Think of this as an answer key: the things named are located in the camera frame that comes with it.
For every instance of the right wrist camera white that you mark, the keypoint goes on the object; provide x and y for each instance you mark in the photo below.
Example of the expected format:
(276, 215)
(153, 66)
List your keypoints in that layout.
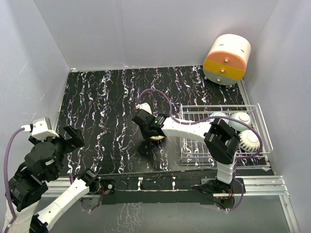
(144, 106)

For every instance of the black front mounting bar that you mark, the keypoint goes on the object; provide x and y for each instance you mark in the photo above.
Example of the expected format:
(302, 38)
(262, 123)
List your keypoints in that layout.
(166, 189)

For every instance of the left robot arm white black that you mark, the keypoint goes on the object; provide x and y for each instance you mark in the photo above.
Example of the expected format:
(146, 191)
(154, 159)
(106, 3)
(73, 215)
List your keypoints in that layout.
(42, 165)

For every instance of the light green bowl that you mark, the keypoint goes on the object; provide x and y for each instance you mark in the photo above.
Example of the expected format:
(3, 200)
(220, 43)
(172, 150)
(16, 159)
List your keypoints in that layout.
(240, 116)

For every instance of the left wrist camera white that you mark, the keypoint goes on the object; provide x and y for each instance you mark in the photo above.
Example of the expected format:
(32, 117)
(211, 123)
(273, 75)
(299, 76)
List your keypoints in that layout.
(42, 129)

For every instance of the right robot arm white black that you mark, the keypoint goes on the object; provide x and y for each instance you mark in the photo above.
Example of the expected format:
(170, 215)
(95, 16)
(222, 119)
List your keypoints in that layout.
(220, 139)

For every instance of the round drawer cabinet pastel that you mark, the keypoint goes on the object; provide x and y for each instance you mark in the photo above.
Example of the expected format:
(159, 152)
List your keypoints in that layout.
(226, 62)

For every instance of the orange flower bowl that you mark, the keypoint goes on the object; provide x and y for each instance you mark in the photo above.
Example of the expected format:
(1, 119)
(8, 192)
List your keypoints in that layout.
(157, 138)

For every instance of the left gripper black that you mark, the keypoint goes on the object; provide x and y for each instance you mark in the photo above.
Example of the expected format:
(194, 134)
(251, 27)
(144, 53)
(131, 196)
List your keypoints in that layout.
(77, 140)

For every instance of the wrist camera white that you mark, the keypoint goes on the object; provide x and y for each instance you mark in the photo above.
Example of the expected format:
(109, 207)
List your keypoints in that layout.
(144, 106)
(42, 129)

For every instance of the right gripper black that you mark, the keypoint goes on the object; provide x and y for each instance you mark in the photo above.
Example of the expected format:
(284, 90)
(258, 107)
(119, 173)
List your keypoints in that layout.
(146, 135)

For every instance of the white striped bowl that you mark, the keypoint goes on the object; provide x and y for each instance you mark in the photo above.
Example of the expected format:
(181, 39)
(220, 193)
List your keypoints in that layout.
(249, 142)

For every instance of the white wire dish rack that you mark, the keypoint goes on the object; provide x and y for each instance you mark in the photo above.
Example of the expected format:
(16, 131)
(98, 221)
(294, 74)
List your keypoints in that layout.
(197, 150)

